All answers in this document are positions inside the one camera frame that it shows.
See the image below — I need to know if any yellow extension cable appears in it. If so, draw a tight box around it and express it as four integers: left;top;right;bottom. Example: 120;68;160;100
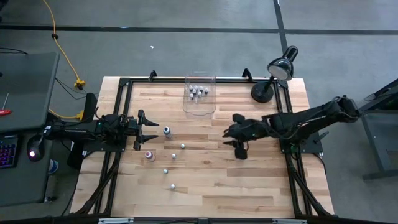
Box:
42;0;86;121

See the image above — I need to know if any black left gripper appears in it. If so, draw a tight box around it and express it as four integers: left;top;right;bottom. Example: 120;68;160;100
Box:
126;108;160;151

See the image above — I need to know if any clear plastic bin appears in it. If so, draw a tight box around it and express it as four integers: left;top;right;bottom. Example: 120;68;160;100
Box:
182;72;217;117

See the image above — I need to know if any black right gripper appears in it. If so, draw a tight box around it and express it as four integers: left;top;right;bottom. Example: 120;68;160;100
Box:
223;113;264;161

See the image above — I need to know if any silver metal bracket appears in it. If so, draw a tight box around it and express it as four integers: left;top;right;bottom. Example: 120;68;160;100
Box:
272;218;308;224
98;217;134;224

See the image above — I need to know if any black computer mouse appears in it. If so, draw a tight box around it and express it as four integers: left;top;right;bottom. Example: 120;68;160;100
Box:
26;134;46;162

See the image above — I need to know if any black backlit keyboard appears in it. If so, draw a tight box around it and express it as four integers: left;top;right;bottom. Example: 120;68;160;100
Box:
0;134;19;170

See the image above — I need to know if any red-handled screwdriver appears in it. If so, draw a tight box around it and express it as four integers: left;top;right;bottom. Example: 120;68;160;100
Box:
0;92;13;117

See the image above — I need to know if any grey metal table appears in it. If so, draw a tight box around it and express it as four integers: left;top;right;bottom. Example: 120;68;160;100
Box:
343;78;398;182

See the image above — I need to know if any black desk lamp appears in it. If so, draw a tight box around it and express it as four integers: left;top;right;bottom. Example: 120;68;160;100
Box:
250;45;299;104

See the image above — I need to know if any grey side table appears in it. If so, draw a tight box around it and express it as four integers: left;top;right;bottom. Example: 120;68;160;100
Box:
0;52;60;133

